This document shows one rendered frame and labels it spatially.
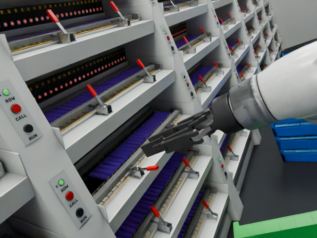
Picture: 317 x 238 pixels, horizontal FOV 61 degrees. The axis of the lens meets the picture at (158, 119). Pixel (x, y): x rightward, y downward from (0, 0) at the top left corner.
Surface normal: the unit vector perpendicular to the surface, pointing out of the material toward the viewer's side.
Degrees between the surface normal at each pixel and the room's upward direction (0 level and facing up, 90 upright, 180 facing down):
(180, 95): 90
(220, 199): 21
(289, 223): 0
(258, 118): 109
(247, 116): 90
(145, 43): 90
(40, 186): 90
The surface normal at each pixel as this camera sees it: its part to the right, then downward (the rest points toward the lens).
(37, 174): 0.80, -0.22
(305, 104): -0.21, 0.71
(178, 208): -0.10, -0.90
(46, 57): 0.89, 0.11
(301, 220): -0.41, -0.88
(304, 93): -0.44, 0.43
